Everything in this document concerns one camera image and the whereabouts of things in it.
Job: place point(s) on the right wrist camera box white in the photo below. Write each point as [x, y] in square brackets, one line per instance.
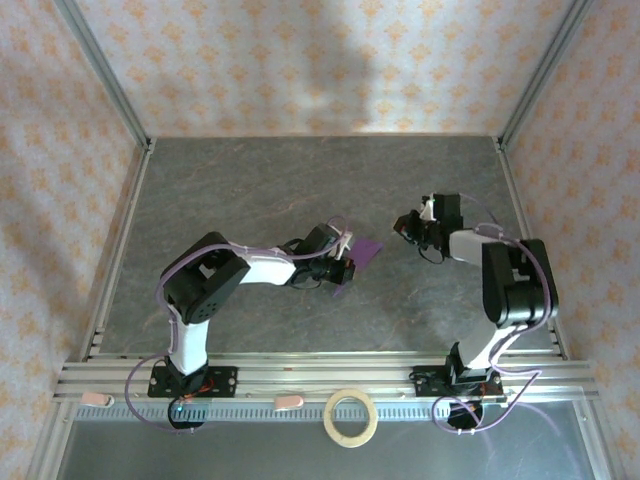
[426, 209]

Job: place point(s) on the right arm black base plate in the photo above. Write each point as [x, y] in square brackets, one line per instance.
[425, 385]

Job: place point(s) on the aluminium table side rail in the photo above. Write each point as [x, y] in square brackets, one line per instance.
[519, 210]
[131, 210]

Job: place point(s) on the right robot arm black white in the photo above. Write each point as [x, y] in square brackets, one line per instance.
[515, 295]

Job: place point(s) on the aluminium lower frame bar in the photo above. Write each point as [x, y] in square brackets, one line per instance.
[597, 440]
[50, 440]

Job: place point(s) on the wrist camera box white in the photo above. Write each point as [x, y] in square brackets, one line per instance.
[344, 245]
[426, 209]

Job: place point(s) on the grey metal sheet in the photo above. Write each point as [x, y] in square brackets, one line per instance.
[250, 455]

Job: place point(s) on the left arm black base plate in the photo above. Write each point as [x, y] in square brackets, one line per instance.
[225, 382]

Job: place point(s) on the aluminium mounting rail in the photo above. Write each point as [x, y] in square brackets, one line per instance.
[325, 372]

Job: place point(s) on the purple square paper sheet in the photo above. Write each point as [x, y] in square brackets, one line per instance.
[362, 252]

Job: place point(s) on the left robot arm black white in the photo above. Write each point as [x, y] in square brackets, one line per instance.
[260, 272]

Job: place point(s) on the pink white clip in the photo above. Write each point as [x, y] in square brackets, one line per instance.
[287, 402]
[95, 398]

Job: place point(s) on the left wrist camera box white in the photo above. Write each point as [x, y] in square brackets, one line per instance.
[344, 245]

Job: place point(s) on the aluminium corner post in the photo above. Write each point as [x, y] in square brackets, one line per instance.
[543, 70]
[105, 70]

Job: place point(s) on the beige tape roll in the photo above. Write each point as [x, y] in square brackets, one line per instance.
[328, 418]

